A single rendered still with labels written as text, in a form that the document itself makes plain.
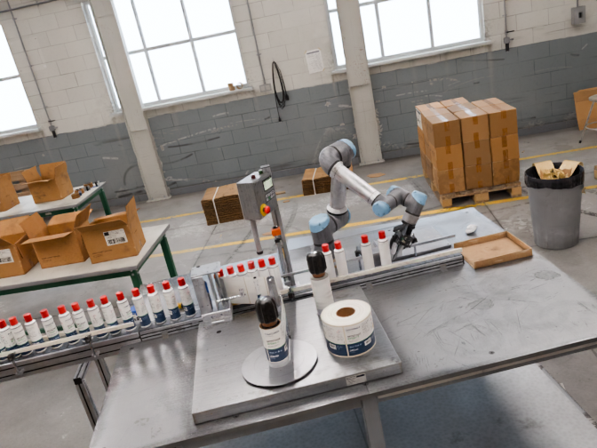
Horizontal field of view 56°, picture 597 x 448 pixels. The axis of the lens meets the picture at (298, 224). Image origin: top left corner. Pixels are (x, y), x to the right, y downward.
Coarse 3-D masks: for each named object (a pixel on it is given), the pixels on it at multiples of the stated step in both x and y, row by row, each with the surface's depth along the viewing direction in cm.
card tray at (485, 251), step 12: (468, 240) 299; (480, 240) 300; (492, 240) 301; (504, 240) 298; (516, 240) 290; (468, 252) 292; (480, 252) 290; (492, 252) 287; (504, 252) 285; (516, 252) 276; (528, 252) 276; (480, 264) 275; (492, 264) 276
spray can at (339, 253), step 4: (336, 244) 274; (340, 244) 275; (336, 248) 275; (340, 248) 275; (336, 252) 275; (340, 252) 275; (344, 252) 276; (336, 256) 276; (340, 256) 275; (344, 256) 276; (336, 260) 278; (340, 260) 276; (344, 260) 277; (340, 264) 277; (344, 264) 277; (340, 268) 278; (344, 268) 278; (340, 272) 279; (344, 272) 278; (344, 280) 280
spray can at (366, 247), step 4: (364, 236) 275; (364, 240) 275; (368, 240) 276; (364, 244) 276; (368, 244) 276; (364, 248) 276; (368, 248) 276; (364, 252) 277; (368, 252) 277; (364, 256) 278; (368, 256) 277; (372, 256) 279; (364, 260) 279; (368, 260) 278; (372, 260) 279; (364, 264) 280; (368, 264) 279; (372, 264) 280; (364, 268) 282; (368, 268) 280
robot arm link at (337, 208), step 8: (336, 144) 287; (344, 144) 288; (352, 144) 290; (344, 152) 286; (352, 152) 290; (344, 160) 287; (336, 184) 299; (336, 192) 302; (344, 192) 303; (336, 200) 305; (344, 200) 307; (328, 208) 311; (336, 208) 308; (344, 208) 310; (336, 216) 309; (344, 216) 311; (344, 224) 315
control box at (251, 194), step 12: (240, 180) 266; (252, 180) 262; (240, 192) 265; (252, 192) 261; (264, 192) 267; (252, 204) 264; (264, 204) 267; (276, 204) 277; (252, 216) 267; (264, 216) 267
